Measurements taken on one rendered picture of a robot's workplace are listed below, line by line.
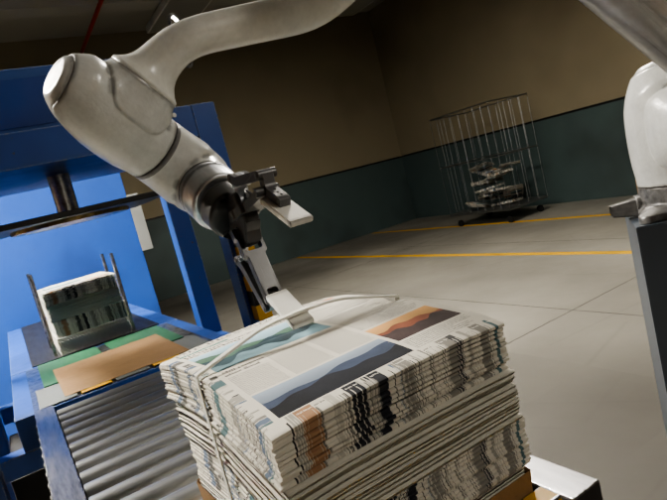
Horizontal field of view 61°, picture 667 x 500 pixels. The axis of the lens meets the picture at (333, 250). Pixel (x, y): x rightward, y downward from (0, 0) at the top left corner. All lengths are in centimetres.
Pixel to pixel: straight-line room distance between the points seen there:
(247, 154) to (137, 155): 929
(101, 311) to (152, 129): 178
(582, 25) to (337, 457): 848
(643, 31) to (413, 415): 62
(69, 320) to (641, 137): 210
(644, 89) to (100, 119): 88
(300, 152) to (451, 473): 1003
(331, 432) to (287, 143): 1000
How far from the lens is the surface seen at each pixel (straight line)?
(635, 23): 93
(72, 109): 80
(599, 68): 872
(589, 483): 77
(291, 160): 1044
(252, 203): 70
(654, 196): 118
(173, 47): 84
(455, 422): 61
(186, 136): 87
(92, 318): 254
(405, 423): 57
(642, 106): 116
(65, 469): 128
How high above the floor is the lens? 121
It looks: 7 degrees down
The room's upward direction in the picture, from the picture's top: 14 degrees counter-clockwise
